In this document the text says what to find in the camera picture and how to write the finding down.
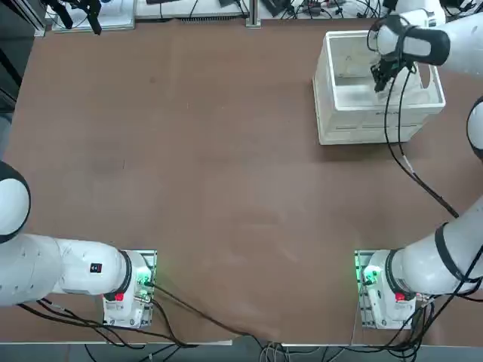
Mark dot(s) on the small black power adapter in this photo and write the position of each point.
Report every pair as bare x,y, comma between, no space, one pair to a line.
389,3

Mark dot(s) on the black tripod stand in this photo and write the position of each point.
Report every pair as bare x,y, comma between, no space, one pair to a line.
95,22

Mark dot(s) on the white flat tray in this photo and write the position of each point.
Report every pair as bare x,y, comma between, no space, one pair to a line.
117,15

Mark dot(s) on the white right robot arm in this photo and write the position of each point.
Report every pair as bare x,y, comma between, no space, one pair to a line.
419,41

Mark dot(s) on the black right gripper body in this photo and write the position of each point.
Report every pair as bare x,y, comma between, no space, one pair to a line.
388,65

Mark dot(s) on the large black power adapter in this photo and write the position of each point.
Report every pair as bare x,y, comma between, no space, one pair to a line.
277,7

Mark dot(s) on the aluminium profile post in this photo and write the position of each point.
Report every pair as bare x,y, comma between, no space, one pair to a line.
253,15
35,19

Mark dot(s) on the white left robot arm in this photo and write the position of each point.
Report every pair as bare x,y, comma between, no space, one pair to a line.
37,264

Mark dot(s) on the long white power strip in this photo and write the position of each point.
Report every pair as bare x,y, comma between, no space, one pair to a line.
170,11

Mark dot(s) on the white folding storage box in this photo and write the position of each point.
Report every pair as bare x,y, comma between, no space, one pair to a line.
358,128

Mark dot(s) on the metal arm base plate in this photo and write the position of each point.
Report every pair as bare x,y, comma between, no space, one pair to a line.
154,256
358,301

